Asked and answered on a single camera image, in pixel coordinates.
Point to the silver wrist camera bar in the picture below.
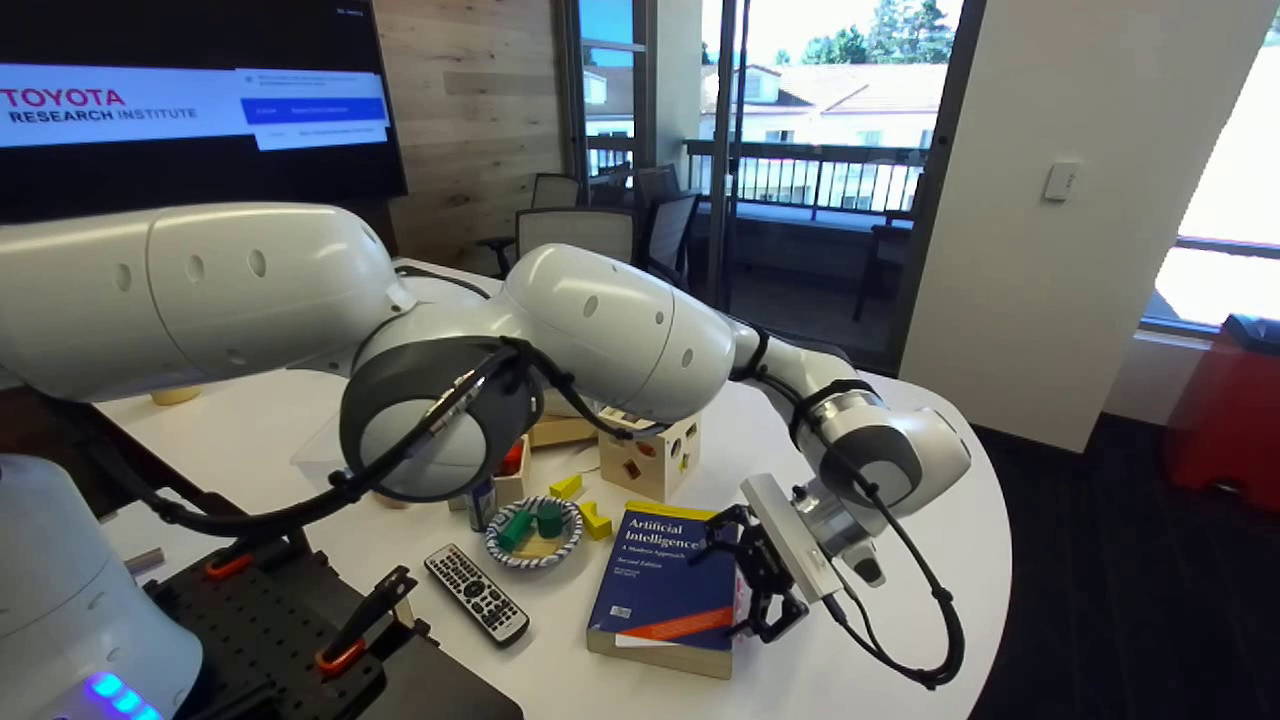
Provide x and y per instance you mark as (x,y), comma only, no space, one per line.
(790,539)

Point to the wooden shape sorter cube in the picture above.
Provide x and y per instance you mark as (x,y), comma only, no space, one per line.
(652,460)

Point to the green wooden block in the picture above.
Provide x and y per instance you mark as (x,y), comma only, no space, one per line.
(514,533)
(548,518)

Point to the tan water bottle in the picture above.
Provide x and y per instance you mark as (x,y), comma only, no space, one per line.
(179,395)

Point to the small blue cap bottle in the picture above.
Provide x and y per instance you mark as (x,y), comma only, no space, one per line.
(481,511)

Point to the dark office chair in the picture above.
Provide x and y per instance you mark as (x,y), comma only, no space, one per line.
(667,243)

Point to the balcony railing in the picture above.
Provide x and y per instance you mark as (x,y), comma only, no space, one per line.
(801,182)

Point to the large TV screen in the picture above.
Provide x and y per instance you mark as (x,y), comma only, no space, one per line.
(132,107)

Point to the white side board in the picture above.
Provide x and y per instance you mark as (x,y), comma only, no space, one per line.
(132,526)

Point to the black remote control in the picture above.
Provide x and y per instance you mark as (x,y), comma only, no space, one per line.
(478,592)

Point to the black balcony chair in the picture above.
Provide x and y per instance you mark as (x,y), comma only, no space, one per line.
(883,267)

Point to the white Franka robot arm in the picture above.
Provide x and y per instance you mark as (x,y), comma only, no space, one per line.
(201,293)

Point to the black perforated base board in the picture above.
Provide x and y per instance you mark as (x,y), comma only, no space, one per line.
(266,624)

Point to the patterned rim plate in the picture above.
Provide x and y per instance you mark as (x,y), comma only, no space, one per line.
(533,551)

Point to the red bin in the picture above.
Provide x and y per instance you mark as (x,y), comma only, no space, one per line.
(1224,421)

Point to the red toy piece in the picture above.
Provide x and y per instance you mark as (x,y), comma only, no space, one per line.
(514,460)

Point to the blue textbook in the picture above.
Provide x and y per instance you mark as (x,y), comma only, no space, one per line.
(661,585)

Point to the white light switch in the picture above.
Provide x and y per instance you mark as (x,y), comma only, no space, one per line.
(1057,182)

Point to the black orange clamp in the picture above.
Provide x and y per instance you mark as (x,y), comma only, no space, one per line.
(363,624)
(255,551)

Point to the grey office chair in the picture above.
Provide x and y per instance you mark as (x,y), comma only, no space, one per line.
(578,235)

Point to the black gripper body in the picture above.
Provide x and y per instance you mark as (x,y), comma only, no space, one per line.
(765,564)

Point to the yellow wooden block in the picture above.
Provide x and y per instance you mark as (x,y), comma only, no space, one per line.
(594,523)
(568,488)

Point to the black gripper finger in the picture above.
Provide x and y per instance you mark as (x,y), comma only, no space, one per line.
(775,620)
(733,529)

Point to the small wooden box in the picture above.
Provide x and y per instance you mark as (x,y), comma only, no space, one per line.
(514,483)

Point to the flat wooden tray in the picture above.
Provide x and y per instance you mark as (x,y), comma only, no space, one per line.
(563,435)

